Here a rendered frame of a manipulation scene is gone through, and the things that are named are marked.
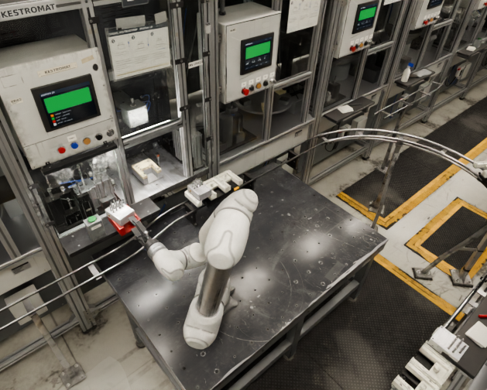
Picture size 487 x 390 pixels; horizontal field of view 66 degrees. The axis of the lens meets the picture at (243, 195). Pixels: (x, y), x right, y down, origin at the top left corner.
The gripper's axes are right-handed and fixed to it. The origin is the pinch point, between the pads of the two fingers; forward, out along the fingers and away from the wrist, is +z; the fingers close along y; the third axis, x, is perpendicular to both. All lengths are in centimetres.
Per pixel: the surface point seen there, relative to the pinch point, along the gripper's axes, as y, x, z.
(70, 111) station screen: 61, 9, 21
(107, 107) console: 56, -8, 23
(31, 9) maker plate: 102, 11, 24
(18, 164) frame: 42, 36, 25
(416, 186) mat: -98, -284, -36
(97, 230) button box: -1.8, 16.0, 11.0
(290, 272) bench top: -31, -62, -59
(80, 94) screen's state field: 67, 3, 21
